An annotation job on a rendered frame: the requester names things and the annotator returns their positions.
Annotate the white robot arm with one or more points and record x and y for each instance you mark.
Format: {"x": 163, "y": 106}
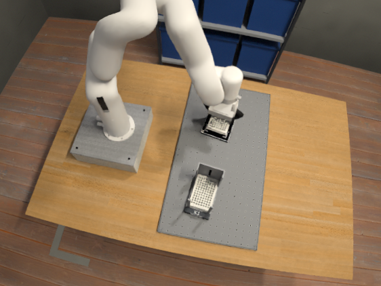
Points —
{"x": 137, "y": 19}

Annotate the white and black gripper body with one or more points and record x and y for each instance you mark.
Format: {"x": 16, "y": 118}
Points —
{"x": 234, "y": 107}

